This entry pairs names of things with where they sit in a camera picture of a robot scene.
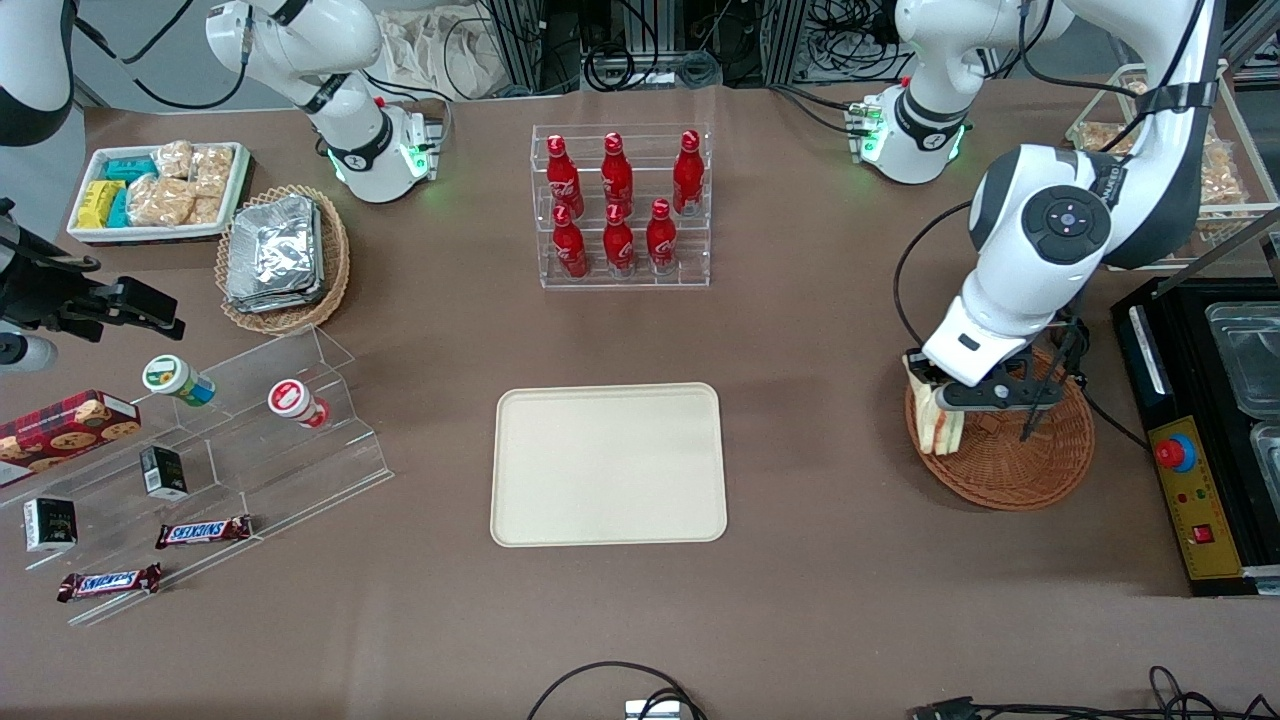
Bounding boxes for white wire rack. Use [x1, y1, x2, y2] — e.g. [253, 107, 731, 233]
[1065, 62, 1259, 273]

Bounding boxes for clear acrylic bottle rack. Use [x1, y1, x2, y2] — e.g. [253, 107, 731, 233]
[531, 123, 712, 290]

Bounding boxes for yellow snack pack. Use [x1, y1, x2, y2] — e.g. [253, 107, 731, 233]
[76, 180, 126, 230]

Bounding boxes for round brown wicker basket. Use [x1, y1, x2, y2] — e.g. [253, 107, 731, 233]
[905, 340, 1096, 512]

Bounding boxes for green lid yogurt cup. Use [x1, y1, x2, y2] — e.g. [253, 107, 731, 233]
[141, 354, 217, 408]

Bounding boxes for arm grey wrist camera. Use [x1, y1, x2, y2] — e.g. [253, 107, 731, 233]
[938, 378, 1067, 413]
[0, 333, 58, 374]

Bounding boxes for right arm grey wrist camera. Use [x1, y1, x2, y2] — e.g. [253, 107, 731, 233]
[0, 333, 58, 374]

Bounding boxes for black looped cable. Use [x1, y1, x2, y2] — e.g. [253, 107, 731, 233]
[527, 661, 707, 720]

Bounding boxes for clear acrylic stepped shelf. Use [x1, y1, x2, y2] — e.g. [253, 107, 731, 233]
[0, 323, 396, 629]

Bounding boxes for coiled black cable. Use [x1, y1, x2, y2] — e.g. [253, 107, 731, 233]
[585, 45, 637, 92]

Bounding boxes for snickers chocolate bar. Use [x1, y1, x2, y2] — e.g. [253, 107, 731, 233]
[57, 563, 163, 603]
[155, 515, 254, 550]

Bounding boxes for white canvas bag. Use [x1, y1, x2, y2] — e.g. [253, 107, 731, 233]
[376, 8, 501, 101]

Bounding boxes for black knotted table cable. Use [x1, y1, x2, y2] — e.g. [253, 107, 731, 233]
[1050, 320, 1151, 451]

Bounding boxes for right arm gripper black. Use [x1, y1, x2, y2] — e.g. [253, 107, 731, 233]
[0, 198, 187, 343]

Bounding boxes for silver foil pouch stack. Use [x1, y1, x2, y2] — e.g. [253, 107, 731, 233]
[224, 195, 326, 314]

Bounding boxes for left arm gripper black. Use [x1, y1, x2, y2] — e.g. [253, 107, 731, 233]
[905, 345, 1067, 443]

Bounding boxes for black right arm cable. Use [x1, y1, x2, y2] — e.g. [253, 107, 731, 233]
[70, 0, 251, 111]

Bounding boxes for oval tan wicker basket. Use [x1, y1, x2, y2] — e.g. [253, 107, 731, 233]
[215, 184, 351, 335]

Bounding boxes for red plaid cookie box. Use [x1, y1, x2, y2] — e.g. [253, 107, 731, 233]
[0, 389, 142, 490]

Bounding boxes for red lid yogurt cup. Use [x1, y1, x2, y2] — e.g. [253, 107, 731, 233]
[267, 378, 331, 430]

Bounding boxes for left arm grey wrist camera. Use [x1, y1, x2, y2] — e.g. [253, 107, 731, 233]
[938, 378, 1067, 413]

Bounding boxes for black cable with connector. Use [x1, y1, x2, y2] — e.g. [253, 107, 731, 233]
[910, 665, 1280, 720]

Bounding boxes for clear plastic container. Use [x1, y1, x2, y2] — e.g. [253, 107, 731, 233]
[1205, 302, 1280, 418]
[1250, 420, 1280, 491]

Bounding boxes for small black carton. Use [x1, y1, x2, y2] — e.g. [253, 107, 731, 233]
[23, 497, 79, 554]
[139, 445, 189, 502]

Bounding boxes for right arm base connector block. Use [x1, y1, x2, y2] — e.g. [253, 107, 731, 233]
[405, 110, 447, 182]

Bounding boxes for red cola bottle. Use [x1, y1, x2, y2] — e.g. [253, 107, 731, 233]
[646, 198, 678, 276]
[603, 202, 636, 278]
[552, 204, 590, 280]
[601, 132, 634, 216]
[672, 130, 705, 217]
[545, 134, 584, 219]

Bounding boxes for white rectangular snack tray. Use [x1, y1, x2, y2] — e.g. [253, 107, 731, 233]
[66, 142, 253, 246]

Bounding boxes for black yellow control box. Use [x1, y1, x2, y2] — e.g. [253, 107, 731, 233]
[1110, 275, 1280, 598]

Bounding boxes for cream plastic tray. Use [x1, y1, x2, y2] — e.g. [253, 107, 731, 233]
[490, 382, 729, 549]

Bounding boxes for triangle sandwich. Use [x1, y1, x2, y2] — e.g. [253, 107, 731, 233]
[905, 352, 967, 457]

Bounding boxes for black left wrist camera cable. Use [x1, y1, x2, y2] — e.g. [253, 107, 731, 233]
[893, 200, 977, 351]

